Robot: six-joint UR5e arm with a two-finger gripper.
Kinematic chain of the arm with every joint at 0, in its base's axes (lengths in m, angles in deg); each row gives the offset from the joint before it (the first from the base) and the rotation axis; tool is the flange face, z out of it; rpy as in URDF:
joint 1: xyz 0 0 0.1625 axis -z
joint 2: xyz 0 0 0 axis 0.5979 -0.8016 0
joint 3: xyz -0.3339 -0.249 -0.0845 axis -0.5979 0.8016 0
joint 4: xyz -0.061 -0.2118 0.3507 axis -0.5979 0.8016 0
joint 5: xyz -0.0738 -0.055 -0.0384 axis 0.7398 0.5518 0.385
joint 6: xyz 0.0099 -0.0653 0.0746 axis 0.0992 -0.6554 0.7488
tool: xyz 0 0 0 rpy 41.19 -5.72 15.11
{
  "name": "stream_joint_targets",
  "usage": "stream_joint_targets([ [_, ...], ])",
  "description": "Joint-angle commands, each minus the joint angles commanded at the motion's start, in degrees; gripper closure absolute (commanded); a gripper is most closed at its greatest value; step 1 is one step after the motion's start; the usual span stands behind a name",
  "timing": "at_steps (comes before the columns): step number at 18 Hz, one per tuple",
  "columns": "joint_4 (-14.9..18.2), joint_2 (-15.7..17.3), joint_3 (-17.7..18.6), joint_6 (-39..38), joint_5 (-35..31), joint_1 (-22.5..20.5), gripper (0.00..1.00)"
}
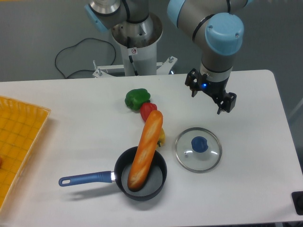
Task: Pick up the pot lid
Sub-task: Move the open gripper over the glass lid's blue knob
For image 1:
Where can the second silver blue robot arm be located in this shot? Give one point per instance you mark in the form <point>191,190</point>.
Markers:
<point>105,14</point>

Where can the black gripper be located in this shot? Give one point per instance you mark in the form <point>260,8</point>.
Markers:
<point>214,86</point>

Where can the red toy bell pepper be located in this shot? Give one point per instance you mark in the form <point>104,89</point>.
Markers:
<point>146,109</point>

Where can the glass pot lid blue knob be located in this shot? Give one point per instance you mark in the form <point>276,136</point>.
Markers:
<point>198,150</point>

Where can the dark saucepan blue handle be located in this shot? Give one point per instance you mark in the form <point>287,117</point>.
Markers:
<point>149,186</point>

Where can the yellow woven basket tray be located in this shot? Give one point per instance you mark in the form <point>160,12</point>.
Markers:
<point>21,124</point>

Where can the yellow toy bell pepper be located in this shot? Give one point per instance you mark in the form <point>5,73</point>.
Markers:
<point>161,139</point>

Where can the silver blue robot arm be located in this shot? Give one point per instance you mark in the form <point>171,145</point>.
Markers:
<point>213,26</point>

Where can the black box at table edge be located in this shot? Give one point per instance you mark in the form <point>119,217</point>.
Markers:
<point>297,198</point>

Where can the toy baguette bread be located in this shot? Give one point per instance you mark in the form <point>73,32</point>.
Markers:
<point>145,151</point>

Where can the green toy bell pepper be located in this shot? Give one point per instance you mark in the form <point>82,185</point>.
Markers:
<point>135,98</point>

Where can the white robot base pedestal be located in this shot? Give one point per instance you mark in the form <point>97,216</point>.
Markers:
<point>138,46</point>

